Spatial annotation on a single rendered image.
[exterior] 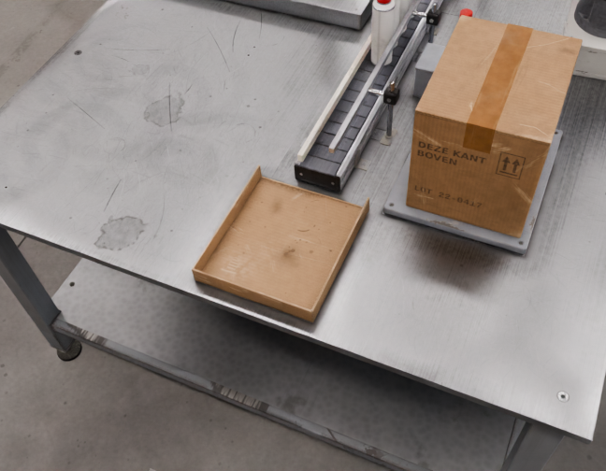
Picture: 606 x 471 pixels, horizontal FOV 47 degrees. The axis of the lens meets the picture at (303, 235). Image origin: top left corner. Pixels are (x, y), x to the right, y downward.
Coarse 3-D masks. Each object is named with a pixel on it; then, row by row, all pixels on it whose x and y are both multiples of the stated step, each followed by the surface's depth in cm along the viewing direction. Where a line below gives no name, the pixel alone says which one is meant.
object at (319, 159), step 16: (416, 16) 179; (400, 48) 171; (368, 64) 168; (352, 80) 165; (384, 80) 164; (352, 96) 162; (368, 96) 161; (336, 112) 159; (368, 112) 158; (336, 128) 155; (352, 128) 155; (320, 144) 153; (352, 144) 153; (304, 160) 150; (320, 160) 150; (336, 160) 150
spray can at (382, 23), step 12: (384, 0) 154; (372, 12) 158; (384, 12) 155; (372, 24) 160; (384, 24) 158; (372, 36) 162; (384, 36) 160; (372, 48) 165; (384, 48) 163; (372, 60) 167
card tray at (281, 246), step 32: (256, 192) 151; (288, 192) 151; (224, 224) 143; (256, 224) 146; (288, 224) 145; (320, 224) 145; (352, 224) 144; (224, 256) 141; (256, 256) 141; (288, 256) 140; (320, 256) 140; (224, 288) 136; (256, 288) 136; (288, 288) 136; (320, 288) 135
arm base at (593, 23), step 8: (584, 0) 164; (592, 0) 161; (600, 0) 159; (576, 8) 167; (584, 8) 164; (592, 8) 162; (600, 8) 160; (576, 16) 167; (584, 16) 165; (592, 16) 162; (600, 16) 161; (584, 24) 164; (592, 24) 163; (600, 24) 162; (592, 32) 164; (600, 32) 163
